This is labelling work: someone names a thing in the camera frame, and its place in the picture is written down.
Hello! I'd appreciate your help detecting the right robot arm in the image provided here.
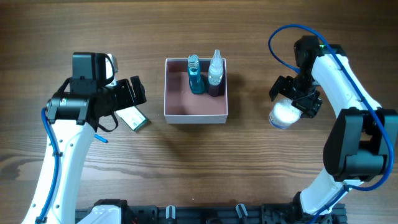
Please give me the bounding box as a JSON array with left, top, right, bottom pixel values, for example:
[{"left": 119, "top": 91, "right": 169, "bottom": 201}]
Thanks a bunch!
[{"left": 269, "top": 35, "right": 397, "bottom": 222}]

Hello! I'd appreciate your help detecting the white green soap box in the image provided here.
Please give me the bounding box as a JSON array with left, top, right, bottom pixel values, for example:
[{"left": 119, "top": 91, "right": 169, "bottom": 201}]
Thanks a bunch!
[{"left": 116, "top": 106, "right": 149, "bottom": 132}]

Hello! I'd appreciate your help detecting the blue mouthwash bottle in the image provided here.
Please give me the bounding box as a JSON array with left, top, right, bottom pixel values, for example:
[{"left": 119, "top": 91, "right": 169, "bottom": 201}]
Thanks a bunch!
[{"left": 187, "top": 54, "right": 205, "bottom": 95}]

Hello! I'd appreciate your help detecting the pink open cardboard box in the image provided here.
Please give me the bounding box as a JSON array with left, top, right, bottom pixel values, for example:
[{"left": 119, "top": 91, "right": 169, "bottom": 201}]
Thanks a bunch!
[{"left": 164, "top": 58, "right": 228, "bottom": 124}]

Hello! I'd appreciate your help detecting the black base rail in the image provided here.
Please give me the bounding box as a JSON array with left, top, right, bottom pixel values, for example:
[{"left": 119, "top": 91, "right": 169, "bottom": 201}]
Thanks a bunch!
[{"left": 74, "top": 203, "right": 348, "bottom": 224}]

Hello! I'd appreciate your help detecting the left blue cable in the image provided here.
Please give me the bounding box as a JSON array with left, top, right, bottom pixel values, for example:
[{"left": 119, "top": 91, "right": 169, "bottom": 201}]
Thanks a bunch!
[{"left": 34, "top": 107, "right": 60, "bottom": 224}]

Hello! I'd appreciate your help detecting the white cotton bud tub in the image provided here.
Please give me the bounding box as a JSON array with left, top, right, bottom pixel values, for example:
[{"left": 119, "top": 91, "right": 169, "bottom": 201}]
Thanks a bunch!
[{"left": 269, "top": 98, "right": 302, "bottom": 129}]

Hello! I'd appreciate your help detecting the clear pump sanitizer bottle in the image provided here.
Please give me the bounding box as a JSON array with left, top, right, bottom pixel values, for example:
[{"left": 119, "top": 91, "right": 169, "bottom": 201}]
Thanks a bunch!
[{"left": 208, "top": 49, "right": 225, "bottom": 97}]

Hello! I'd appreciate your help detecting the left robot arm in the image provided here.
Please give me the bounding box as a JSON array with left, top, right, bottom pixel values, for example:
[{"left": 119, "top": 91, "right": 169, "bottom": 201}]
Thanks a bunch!
[{"left": 23, "top": 52, "right": 146, "bottom": 223}]

